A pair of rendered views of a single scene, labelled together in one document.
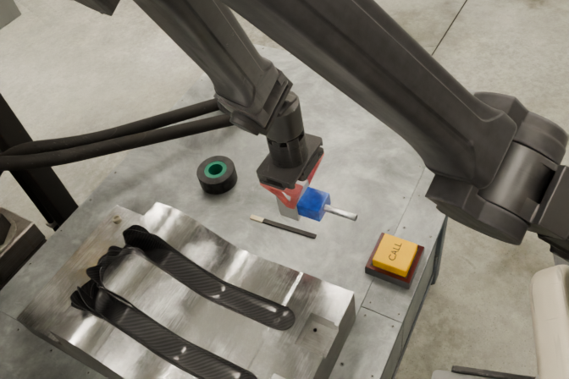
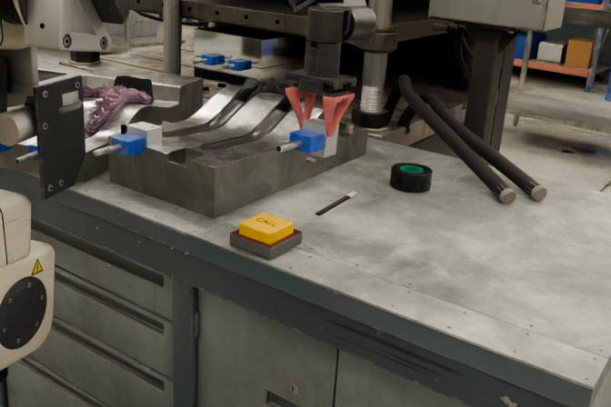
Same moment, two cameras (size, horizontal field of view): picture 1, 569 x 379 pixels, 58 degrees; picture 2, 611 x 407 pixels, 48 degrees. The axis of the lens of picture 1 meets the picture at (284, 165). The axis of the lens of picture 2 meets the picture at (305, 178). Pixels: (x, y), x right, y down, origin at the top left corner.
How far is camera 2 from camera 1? 1.28 m
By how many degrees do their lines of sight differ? 74
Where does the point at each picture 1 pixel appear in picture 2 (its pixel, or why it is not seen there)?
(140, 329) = (230, 111)
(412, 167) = (408, 279)
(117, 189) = (407, 153)
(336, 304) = (207, 161)
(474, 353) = not seen: outside the picture
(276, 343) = (191, 143)
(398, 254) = (262, 223)
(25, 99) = not seen: outside the picture
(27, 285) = not seen: hidden behind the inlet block
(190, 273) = (270, 125)
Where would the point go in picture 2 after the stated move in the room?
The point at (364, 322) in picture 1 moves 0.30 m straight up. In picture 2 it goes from (207, 222) to (210, 37)
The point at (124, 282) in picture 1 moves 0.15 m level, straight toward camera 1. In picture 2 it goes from (265, 96) to (198, 102)
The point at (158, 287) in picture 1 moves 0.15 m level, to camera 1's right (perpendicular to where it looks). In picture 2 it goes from (259, 110) to (255, 131)
